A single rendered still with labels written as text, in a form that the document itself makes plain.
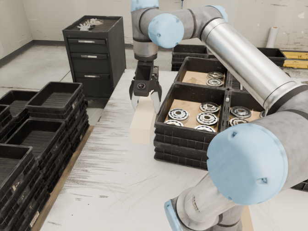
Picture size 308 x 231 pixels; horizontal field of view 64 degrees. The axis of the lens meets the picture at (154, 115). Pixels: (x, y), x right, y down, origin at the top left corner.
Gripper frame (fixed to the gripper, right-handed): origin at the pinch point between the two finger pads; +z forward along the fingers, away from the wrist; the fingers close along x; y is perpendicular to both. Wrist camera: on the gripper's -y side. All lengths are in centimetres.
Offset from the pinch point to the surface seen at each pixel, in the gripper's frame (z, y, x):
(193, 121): 25.6, 32.1, -18.5
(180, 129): 16.7, 12.7, -12.3
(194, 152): 27.7, 11.6, -19.0
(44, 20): 63, 358, 240
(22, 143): 70, 52, 100
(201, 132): 16.2, 11.2, -21.1
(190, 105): 26, 47, -17
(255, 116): 26, 40, -51
